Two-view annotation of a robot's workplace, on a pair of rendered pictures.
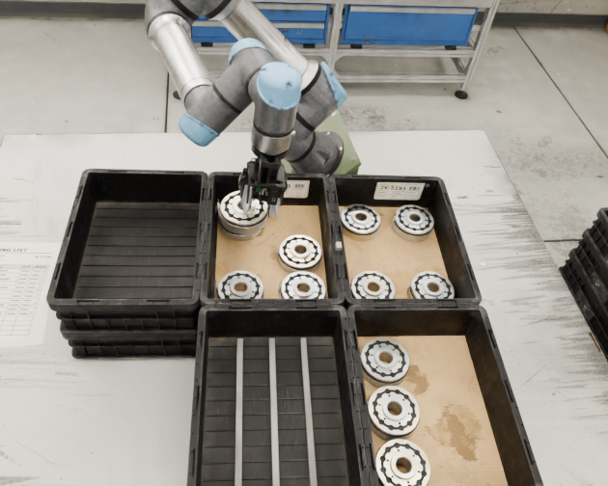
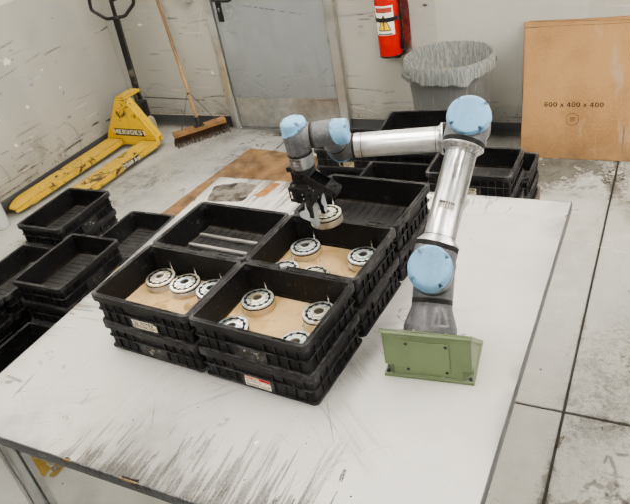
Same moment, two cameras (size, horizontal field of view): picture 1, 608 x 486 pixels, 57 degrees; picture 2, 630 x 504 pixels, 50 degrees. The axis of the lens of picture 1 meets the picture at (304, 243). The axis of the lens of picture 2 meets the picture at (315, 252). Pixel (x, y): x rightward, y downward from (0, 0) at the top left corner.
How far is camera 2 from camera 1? 2.45 m
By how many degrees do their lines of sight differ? 89
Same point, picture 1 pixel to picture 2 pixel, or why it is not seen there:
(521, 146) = not seen: outside the picture
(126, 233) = (390, 219)
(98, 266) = (370, 208)
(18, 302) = not seen: hidden behind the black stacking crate
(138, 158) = (514, 259)
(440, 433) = (160, 304)
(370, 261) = (285, 315)
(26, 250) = not seen: hidden behind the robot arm
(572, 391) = (123, 433)
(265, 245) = (338, 270)
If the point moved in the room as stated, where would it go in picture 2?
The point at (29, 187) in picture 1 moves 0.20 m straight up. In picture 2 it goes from (498, 212) to (497, 165)
